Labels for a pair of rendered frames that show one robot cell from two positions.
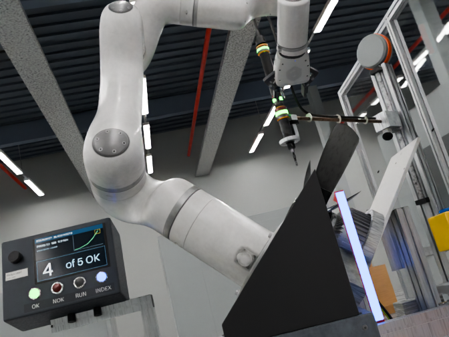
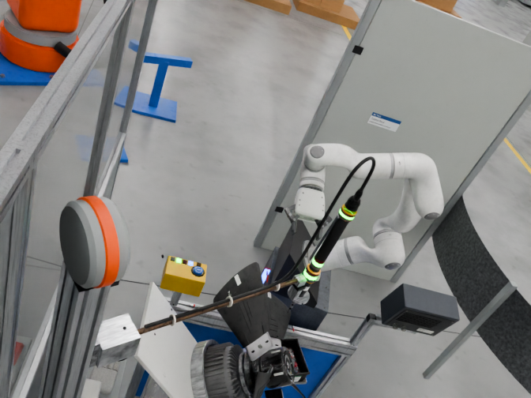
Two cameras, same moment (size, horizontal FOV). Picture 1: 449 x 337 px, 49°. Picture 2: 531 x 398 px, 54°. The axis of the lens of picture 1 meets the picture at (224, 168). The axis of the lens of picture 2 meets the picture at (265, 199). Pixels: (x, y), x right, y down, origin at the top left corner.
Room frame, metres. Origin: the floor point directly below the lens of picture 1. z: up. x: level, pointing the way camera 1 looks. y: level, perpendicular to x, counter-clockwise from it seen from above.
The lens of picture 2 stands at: (2.73, -0.66, 2.56)
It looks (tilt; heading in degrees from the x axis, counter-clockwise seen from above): 35 degrees down; 170
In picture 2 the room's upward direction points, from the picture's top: 25 degrees clockwise
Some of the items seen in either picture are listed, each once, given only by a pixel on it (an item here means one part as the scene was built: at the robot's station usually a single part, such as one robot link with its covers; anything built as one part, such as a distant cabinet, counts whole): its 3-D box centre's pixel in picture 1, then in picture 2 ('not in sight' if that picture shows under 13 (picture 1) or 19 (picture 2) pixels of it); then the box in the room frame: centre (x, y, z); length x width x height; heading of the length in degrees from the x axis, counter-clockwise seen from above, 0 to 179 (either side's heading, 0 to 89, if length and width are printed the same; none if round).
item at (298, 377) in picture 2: not in sight; (277, 361); (1.40, -0.09, 0.85); 0.22 x 0.17 x 0.07; 111
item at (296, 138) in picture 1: (288, 129); (301, 286); (1.61, -0.24, 1.49); 0.09 x 0.07 x 0.10; 130
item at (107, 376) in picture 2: not in sight; (104, 373); (1.67, -0.73, 0.87); 0.15 x 0.09 x 0.02; 1
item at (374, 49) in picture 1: (374, 51); (93, 242); (2.07, -0.78, 1.88); 0.17 x 0.15 x 0.16; 5
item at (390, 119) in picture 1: (387, 122); (110, 341); (2.01, -0.71, 1.53); 0.10 x 0.07 x 0.08; 130
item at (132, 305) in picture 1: (103, 313); (392, 323); (1.19, 0.36, 1.04); 0.24 x 0.03 x 0.03; 95
